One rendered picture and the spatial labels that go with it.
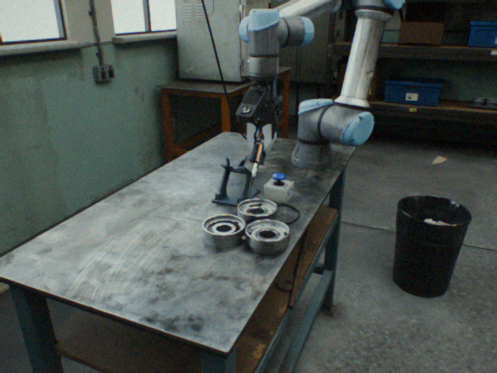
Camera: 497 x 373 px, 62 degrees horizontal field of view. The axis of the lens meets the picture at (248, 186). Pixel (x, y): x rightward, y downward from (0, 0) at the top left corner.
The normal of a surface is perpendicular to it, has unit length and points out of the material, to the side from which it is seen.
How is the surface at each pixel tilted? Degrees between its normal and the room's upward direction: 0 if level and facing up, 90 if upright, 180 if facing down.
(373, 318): 0
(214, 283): 0
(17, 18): 90
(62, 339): 0
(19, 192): 90
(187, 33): 90
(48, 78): 90
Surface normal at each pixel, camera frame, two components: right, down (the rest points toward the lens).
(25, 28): 0.92, 0.15
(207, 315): 0.00, -0.92
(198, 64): -0.40, 0.36
